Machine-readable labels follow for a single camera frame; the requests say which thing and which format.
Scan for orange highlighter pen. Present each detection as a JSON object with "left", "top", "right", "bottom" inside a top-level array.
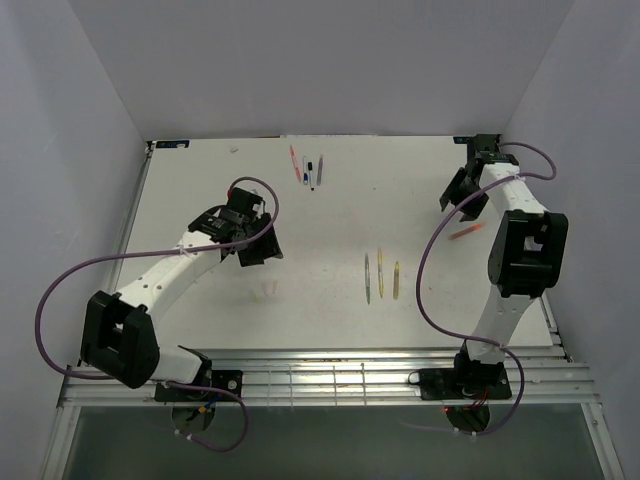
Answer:
[{"left": 448, "top": 222, "right": 486, "bottom": 241}]

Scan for red gel pen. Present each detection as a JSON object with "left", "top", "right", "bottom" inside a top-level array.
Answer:
[{"left": 289, "top": 145, "right": 303, "bottom": 183}]

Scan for blue gel pen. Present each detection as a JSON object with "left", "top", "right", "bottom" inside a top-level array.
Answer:
[{"left": 302, "top": 156, "right": 309, "bottom": 185}]

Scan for yellow highlighter pen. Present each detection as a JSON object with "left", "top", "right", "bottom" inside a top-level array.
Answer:
[{"left": 392, "top": 261, "right": 401, "bottom": 300}]

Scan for yellow gel pen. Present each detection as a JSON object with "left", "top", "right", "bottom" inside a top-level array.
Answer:
[{"left": 377, "top": 247, "right": 385, "bottom": 299}]

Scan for green gel pen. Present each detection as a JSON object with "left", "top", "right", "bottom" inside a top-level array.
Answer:
[{"left": 364, "top": 253, "right": 371, "bottom": 305}]

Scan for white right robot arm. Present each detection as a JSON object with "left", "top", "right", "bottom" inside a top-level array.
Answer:
[{"left": 439, "top": 134, "right": 569, "bottom": 397}]

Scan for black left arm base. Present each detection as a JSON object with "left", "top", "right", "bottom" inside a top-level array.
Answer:
[{"left": 154, "top": 369, "right": 244, "bottom": 404}]

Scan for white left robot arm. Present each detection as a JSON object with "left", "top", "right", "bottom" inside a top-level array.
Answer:
[{"left": 80, "top": 187, "right": 283, "bottom": 400}]

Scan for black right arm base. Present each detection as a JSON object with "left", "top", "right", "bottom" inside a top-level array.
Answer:
[{"left": 407, "top": 368, "right": 512, "bottom": 401}]

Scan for black gel pen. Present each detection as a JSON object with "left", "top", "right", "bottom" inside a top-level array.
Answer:
[{"left": 306, "top": 161, "right": 315, "bottom": 191}]

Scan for purple gel pen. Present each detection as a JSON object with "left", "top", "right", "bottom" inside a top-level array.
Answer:
[{"left": 316, "top": 154, "right": 324, "bottom": 186}]

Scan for left blue corner label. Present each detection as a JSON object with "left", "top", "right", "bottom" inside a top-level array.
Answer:
[{"left": 155, "top": 140, "right": 190, "bottom": 149}]

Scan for aluminium front frame rails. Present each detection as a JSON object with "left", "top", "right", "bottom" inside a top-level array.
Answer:
[{"left": 54, "top": 347, "right": 601, "bottom": 409}]

